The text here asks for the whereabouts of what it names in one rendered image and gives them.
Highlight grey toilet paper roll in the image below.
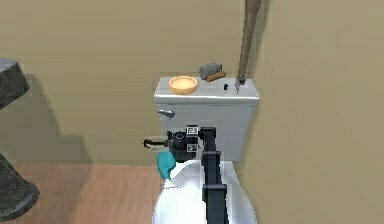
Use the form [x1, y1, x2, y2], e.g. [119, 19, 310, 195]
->
[199, 62, 227, 83]

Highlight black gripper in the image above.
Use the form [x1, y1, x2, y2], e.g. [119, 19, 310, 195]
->
[143, 129, 190, 162]

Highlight brown plunger handle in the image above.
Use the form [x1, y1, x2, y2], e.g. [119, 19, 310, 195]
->
[235, 0, 262, 94]

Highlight orange round bowl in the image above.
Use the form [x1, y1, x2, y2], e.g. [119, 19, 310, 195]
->
[168, 75, 198, 96]

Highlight white toilet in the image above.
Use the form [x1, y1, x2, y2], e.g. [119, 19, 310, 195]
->
[152, 76, 261, 224]

